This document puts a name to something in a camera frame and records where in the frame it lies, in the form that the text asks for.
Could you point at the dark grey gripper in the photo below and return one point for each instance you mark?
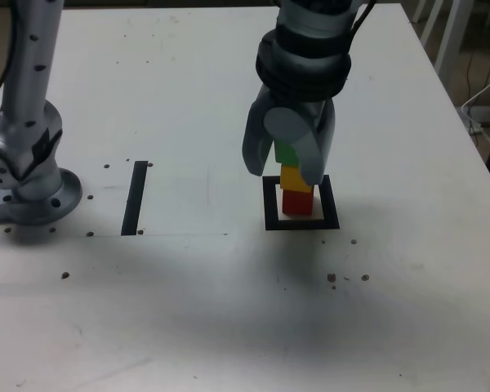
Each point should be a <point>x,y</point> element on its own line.
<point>306,107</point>

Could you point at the green cube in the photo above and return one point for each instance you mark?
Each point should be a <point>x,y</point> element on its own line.
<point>283,153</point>

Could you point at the yellow cube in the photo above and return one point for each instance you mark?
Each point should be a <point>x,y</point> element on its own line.
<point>292,177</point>

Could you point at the red cube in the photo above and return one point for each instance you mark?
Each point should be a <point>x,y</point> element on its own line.
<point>296,204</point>

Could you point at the black tape square outline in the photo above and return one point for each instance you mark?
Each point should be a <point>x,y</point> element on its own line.
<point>330,204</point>

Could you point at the black tape strip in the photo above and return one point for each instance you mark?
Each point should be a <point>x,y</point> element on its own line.
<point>132,204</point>

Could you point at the white furniture leg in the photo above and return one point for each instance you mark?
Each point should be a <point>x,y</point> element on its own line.
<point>432,20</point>
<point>419,10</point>
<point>451,41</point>

